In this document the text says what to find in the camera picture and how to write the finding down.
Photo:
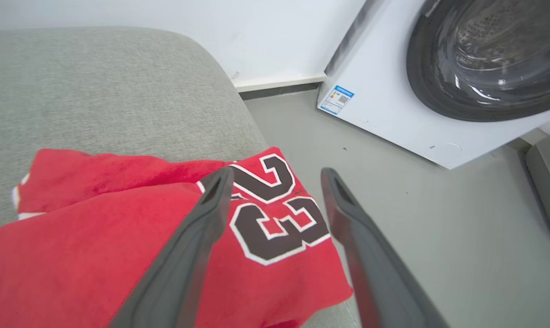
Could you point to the white washing machine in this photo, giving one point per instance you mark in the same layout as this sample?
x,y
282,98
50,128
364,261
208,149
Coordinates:
x,y
384,105

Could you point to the blue white energy label sticker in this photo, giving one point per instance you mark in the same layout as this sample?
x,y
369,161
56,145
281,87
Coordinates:
x,y
336,100

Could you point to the red and white basketball jersey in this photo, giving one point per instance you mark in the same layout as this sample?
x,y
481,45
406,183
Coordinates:
x,y
74,255

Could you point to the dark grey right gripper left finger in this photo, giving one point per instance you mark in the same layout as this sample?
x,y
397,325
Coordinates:
x,y
183,264

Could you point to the dark round washing machine door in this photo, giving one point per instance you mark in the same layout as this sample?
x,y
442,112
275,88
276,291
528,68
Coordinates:
x,y
484,59

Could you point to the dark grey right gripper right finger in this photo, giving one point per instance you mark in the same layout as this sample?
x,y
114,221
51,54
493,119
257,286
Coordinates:
x,y
375,273

